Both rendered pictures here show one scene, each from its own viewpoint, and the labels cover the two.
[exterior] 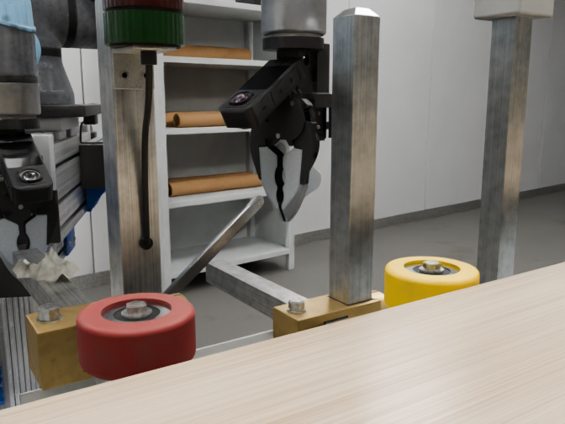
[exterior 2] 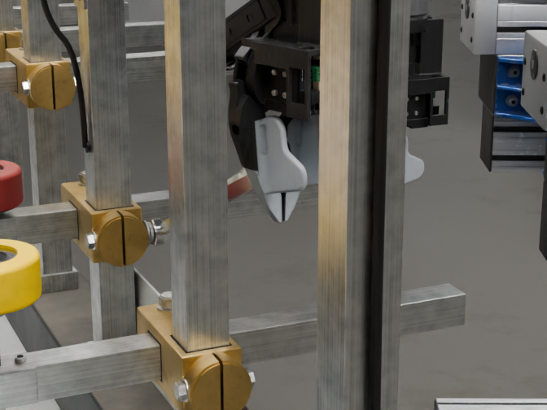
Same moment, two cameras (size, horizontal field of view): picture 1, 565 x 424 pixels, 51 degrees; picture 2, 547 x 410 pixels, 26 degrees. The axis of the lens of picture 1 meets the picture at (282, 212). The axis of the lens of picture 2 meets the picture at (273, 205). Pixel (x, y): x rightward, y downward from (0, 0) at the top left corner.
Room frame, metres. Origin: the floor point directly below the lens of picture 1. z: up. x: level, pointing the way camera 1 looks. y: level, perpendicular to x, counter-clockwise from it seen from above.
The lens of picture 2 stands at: (0.85, -0.91, 1.20)
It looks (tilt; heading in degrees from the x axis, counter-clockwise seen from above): 17 degrees down; 100
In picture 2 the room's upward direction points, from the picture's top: straight up
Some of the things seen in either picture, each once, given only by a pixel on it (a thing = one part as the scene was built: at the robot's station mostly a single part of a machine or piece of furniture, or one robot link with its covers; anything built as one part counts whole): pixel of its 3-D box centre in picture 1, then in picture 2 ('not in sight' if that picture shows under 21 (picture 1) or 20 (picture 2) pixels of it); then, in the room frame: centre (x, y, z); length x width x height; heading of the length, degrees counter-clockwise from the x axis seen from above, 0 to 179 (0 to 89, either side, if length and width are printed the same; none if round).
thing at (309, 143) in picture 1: (298, 145); (256, 112); (0.68, -0.02, 1.00); 0.05 x 0.02 x 0.09; 53
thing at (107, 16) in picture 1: (145, 30); not in sight; (0.47, 0.10, 1.10); 0.06 x 0.06 x 0.02
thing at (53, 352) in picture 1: (114, 335); (100, 221); (0.49, 0.15, 0.85); 0.13 x 0.06 x 0.05; 124
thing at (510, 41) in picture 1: (501, 192); (359, 347); (0.79, -0.30, 0.92); 0.05 x 0.04 x 0.45; 124
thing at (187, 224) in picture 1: (211, 145); not in sight; (3.45, 0.41, 0.77); 0.90 x 0.45 x 1.55; 130
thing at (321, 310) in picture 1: (334, 322); (191, 359); (0.63, -0.06, 0.80); 0.13 x 0.06 x 0.05; 124
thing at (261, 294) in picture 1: (299, 315); (233, 344); (0.66, -0.02, 0.80); 0.43 x 0.03 x 0.04; 34
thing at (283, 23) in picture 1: (291, 20); not in sight; (0.71, -0.01, 1.14); 0.08 x 0.08 x 0.05
